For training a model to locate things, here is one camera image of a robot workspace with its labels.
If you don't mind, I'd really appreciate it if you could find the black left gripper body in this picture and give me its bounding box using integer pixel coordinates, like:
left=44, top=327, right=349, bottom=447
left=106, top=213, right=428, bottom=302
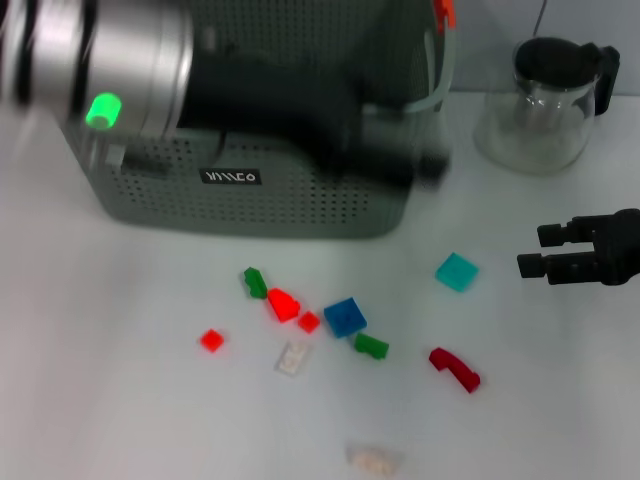
left=179, top=43, right=417, bottom=187

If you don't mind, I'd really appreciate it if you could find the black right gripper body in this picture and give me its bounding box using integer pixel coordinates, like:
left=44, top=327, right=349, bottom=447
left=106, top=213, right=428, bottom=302
left=593, top=208, right=640, bottom=287

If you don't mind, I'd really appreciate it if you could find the grey-green perforated storage bin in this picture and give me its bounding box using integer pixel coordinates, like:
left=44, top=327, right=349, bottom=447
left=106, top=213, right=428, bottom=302
left=64, top=0, right=457, bottom=241

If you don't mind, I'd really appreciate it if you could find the teal square plate brick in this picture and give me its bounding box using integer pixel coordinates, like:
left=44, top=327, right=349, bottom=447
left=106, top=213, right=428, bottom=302
left=433, top=251, right=480, bottom=294

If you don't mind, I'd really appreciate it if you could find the glass pitcher with black lid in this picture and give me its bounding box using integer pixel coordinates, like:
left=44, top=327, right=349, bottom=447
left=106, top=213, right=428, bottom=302
left=473, top=34, right=622, bottom=174

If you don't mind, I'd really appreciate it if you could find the dark red curved brick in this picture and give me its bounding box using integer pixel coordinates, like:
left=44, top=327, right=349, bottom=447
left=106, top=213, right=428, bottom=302
left=428, top=347, right=482, bottom=395

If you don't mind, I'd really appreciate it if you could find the blue square plate brick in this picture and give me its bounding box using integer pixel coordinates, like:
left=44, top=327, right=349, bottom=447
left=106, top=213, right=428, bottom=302
left=323, top=296, right=369, bottom=340

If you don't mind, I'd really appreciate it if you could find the green toy brick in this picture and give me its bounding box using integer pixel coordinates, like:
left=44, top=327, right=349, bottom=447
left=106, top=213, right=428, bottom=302
left=353, top=332, right=390, bottom=361
left=243, top=267, right=269, bottom=300

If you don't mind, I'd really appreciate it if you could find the large red sloped brick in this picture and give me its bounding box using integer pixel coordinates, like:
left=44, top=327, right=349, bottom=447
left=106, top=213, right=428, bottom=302
left=267, top=288, right=303, bottom=324

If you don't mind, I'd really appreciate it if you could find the white flat plate brick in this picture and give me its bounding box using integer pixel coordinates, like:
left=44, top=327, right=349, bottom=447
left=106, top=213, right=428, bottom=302
left=273, top=340, right=314, bottom=376

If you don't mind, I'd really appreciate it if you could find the white long studded brick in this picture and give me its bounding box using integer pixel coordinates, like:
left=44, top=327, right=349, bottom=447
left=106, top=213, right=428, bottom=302
left=345, top=442, right=404, bottom=475

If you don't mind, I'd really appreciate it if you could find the left wrist cable with plug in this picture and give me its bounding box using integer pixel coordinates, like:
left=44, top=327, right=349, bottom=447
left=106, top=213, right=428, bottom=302
left=102, top=143, right=171, bottom=179

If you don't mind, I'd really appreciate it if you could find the orange bin handle clip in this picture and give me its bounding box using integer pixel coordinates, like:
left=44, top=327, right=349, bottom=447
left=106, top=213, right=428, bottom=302
left=433, top=0, right=457, bottom=32

